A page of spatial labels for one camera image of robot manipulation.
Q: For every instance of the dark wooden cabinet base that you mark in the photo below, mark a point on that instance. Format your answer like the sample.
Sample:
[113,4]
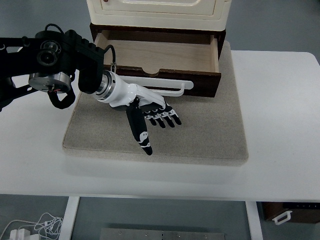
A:
[221,40]

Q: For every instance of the dark wooden drawer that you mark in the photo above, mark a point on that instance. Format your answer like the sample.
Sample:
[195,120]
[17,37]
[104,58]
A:
[172,56]

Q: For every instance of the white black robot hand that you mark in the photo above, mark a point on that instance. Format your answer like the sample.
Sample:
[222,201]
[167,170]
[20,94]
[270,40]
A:
[139,103]

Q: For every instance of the white right table leg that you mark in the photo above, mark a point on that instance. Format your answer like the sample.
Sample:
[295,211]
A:
[253,220]

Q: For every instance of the brown box with white handle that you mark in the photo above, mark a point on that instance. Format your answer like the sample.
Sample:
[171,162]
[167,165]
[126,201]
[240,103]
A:
[295,212]

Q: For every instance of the white drawer handle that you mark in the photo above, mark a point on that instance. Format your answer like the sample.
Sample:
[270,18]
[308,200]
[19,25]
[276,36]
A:
[161,86]

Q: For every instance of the white table leg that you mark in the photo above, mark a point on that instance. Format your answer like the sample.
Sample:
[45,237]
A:
[253,220]
[69,218]

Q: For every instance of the cream upper cabinet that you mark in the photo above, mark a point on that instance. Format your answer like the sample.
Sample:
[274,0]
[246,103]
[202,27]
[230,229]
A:
[203,15]

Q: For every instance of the beige fabric pad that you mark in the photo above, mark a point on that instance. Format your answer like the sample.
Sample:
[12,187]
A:
[211,133]

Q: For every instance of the white left table leg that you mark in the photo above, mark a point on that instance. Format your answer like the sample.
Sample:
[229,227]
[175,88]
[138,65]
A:
[69,218]

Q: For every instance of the white power adapter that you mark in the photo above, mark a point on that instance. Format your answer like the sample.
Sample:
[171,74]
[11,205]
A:
[19,234]

